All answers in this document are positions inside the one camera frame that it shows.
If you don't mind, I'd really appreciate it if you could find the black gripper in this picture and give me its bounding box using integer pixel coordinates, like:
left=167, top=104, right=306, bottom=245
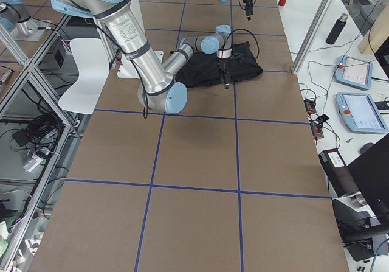
left=243, top=0, right=253, bottom=21
left=218, top=58, right=231, bottom=89

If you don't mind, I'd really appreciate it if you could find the black graphic t-shirt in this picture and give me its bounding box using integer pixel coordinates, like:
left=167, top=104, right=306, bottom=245
left=175, top=41, right=263, bottom=88

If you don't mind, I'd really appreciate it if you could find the black water bottle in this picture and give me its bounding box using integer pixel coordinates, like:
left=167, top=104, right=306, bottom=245
left=325, top=13, right=349, bottom=45

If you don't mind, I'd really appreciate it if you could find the far teach pendant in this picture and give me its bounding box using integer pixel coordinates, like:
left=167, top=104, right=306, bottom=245
left=334, top=55, right=373, bottom=91

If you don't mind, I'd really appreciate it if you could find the teach pendant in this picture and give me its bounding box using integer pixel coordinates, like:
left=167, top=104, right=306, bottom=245
left=335, top=92, right=388, bottom=134
left=334, top=55, right=373, bottom=91

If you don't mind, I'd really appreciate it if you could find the near teach pendant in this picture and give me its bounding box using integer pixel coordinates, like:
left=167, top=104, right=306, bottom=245
left=335, top=92, right=388, bottom=134

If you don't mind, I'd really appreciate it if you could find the white chair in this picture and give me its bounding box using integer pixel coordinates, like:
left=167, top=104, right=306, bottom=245
left=58, top=38, right=110, bottom=114

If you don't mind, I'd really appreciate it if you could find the black box device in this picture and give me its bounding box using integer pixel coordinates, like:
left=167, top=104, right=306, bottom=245
left=318, top=148, right=359, bottom=197

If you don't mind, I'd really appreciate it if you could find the black monitor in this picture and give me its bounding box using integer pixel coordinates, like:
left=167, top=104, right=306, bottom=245
left=343, top=31, right=389, bottom=224

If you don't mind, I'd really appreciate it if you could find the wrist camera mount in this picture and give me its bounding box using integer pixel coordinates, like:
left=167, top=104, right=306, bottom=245
left=229, top=53, right=244, bottom=64

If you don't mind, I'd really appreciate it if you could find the right black braided cable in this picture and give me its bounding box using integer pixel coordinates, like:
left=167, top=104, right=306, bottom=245
left=228, top=28, right=260, bottom=60

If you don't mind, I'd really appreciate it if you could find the aluminium frame post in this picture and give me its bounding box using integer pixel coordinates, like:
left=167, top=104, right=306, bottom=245
left=291, top=0, right=334, bottom=75

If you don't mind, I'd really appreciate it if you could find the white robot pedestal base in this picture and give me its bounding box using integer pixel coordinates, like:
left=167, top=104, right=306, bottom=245
left=111, top=0, right=165, bottom=86

